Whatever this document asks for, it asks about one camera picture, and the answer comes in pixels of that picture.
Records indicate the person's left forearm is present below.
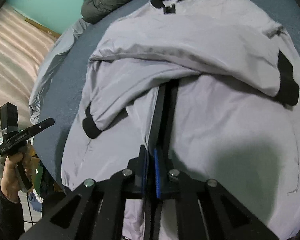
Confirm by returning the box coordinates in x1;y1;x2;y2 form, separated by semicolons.
0;186;25;240

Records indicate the person's left hand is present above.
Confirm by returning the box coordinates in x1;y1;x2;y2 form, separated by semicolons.
0;152;33;203

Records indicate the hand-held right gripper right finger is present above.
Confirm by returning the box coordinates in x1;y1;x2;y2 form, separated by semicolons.
154;147;278;240

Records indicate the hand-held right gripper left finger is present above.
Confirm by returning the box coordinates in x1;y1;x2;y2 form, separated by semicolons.
19;144;150;240

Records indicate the wooden plank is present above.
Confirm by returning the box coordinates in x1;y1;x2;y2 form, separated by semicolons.
25;17;62;39

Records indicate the pink curtain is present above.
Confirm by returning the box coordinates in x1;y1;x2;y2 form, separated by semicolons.
0;4;55;130

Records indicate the grey jacket with black cuffs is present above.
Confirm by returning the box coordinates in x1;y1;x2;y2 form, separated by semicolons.
61;0;300;240

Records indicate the bed with blue sheet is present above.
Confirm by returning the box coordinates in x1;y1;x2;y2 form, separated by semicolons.
32;0;300;188

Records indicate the black cable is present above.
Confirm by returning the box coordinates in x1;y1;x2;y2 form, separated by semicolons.
25;192;43;223

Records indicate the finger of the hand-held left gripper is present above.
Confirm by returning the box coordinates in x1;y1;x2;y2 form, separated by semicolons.
27;117;55;137

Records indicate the dark grey duvet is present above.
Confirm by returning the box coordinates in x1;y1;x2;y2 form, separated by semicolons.
80;0;153;24

